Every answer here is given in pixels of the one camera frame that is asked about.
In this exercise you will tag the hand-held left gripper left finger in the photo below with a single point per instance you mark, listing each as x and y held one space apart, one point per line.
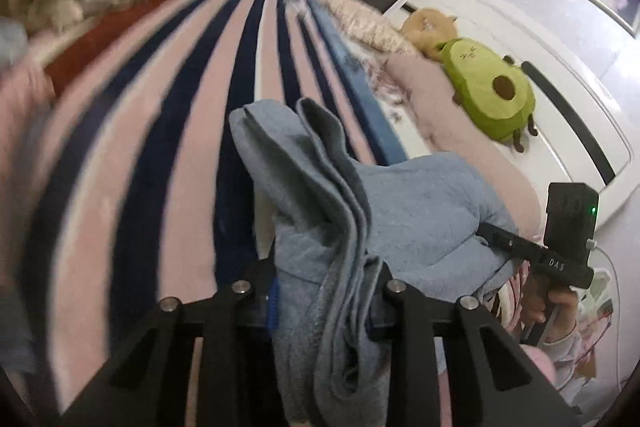
257 307

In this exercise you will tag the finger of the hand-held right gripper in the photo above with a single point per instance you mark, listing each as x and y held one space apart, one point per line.
500 238

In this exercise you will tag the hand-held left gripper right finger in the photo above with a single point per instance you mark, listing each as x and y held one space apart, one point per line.
382 324

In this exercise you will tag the grey-blue pants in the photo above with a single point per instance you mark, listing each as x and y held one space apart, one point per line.
400 217

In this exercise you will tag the person's right hand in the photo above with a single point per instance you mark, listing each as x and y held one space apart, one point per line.
564 309

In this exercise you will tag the pink pillow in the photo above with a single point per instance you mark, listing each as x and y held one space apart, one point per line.
450 127

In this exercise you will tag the green avocado plush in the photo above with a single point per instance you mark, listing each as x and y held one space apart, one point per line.
480 97

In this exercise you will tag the white bed headboard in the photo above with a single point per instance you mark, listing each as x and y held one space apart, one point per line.
550 57

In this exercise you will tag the striped blanket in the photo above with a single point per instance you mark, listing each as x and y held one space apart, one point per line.
175 157

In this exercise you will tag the white printed blanket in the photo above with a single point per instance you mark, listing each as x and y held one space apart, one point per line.
385 87

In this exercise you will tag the tan plush toy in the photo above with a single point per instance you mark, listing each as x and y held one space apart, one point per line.
425 32

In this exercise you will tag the floral pillow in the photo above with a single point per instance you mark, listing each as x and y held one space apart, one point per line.
360 19

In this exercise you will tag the pale green garment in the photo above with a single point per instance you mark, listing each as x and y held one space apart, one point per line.
10 42

